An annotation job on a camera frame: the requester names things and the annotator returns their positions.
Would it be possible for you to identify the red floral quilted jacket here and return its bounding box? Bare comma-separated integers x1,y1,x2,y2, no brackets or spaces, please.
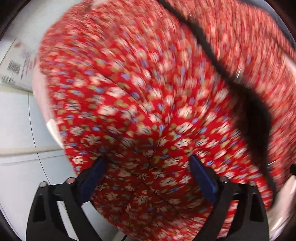
39,1,295,240

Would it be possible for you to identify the pink polka dot bedsheet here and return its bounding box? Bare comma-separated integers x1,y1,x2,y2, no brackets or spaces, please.
32,60,64,149

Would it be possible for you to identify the white notice board QR code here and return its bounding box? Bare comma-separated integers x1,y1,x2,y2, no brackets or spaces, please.
1,38,37,92

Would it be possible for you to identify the white pipe on wall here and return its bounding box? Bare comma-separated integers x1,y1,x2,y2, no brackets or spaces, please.
0,146,62,157

